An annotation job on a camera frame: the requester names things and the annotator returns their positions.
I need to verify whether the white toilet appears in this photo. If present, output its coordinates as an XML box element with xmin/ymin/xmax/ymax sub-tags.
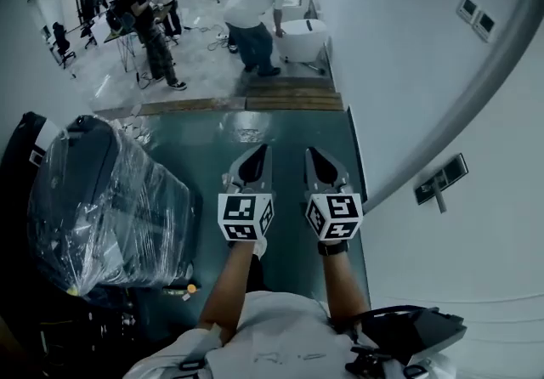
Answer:
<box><xmin>271</xmin><ymin>18</ymin><xmax>329</xmax><ymax>67</ymax></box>

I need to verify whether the wire-leg table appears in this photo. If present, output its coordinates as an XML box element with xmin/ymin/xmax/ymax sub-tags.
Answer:
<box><xmin>103</xmin><ymin>22</ymin><xmax>148</xmax><ymax>72</ymax></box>

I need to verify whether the white door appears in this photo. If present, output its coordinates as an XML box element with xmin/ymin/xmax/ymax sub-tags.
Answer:
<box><xmin>365</xmin><ymin>0</ymin><xmax>544</xmax><ymax>314</ymax></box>

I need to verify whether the plastic-wrapped black chair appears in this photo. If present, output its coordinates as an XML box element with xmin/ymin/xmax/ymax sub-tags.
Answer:
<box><xmin>26</xmin><ymin>113</ymin><xmax>201</xmax><ymax>298</ymax></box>

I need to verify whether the grey metal lever handle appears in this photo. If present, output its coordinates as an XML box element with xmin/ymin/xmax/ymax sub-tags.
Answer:
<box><xmin>414</xmin><ymin>152</ymin><xmax>469</xmax><ymax>214</ymax></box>

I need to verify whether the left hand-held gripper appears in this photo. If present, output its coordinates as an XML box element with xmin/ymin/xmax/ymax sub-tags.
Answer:
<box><xmin>218</xmin><ymin>144</ymin><xmax>275</xmax><ymax>243</ymax></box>

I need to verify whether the black waist pack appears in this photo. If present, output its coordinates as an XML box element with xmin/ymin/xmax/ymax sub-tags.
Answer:
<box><xmin>335</xmin><ymin>304</ymin><xmax>468</xmax><ymax>379</ymax></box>

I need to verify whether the grey harness strap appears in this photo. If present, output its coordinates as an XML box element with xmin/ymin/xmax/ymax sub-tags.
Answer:
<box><xmin>177</xmin><ymin>323</ymin><xmax>223</xmax><ymax>379</ymax></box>

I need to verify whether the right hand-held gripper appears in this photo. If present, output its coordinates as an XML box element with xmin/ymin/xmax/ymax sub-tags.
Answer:
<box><xmin>303</xmin><ymin>147</ymin><xmax>365</xmax><ymax>242</ymax></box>

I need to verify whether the person's right forearm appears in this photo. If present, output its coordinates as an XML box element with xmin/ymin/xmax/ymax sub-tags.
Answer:
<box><xmin>322</xmin><ymin>252</ymin><xmax>371</xmax><ymax>324</ymax></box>

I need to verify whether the white power strip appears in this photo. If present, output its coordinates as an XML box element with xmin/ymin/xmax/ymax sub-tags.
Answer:
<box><xmin>207</xmin><ymin>26</ymin><xmax>234</xmax><ymax>52</ymax></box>

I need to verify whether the black wristwatch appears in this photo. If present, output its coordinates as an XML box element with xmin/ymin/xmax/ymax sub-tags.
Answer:
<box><xmin>317</xmin><ymin>240</ymin><xmax>349</xmax><ymax>257</ymax></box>

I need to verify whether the person's white shirt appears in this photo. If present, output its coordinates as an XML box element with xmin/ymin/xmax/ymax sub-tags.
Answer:
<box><xmin>122</xmin><ymin>290</ymin><xmax>456</xmax><ymax>379</ymax></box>

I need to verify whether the white wall thermostat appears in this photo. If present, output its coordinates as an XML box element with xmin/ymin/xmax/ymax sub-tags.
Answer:
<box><xmin>472</xmin><ymin>9</ymin><xmax>498</xmax><ymax>44</ymax></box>
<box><xmin>456</xmin><ymin>0</ymin><xmax>480</xmax><ymax>25</ymax></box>

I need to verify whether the person's left forearm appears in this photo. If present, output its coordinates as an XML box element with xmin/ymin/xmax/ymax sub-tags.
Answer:
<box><xmin>198</xmin><ymin>240</ymin><xmax>257</xmax><ymax>343</ymax></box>

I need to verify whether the black case with white label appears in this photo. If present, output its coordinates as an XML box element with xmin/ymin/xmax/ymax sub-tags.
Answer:
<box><xmin>0</xmin><ymin>111</ymin><xmax>65</xmax><ymax>208</ymax></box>

